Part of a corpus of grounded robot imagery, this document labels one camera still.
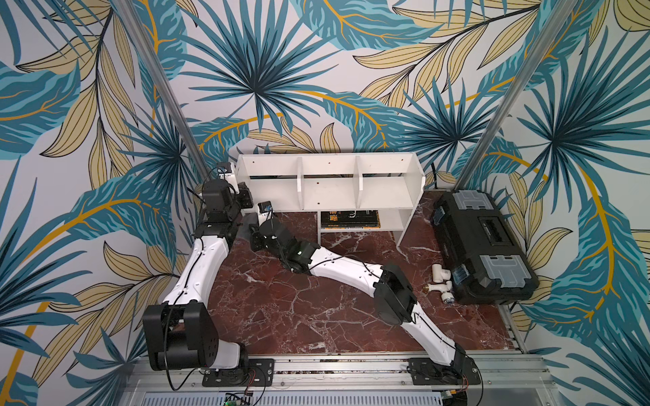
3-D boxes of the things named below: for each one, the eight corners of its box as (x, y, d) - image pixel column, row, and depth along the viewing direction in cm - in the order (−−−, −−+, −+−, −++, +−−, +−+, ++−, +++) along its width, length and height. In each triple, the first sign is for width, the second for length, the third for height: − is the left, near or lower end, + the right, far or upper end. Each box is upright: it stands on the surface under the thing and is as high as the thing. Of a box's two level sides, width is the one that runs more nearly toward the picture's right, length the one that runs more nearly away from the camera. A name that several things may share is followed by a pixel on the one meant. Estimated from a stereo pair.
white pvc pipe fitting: (422, 291, 92) (425, 288, 89) (431, 265, 98) (434, 261, 96) (450, 305, 89) (454, 302, 86) (457, 277, 95) (461, 273, 93)
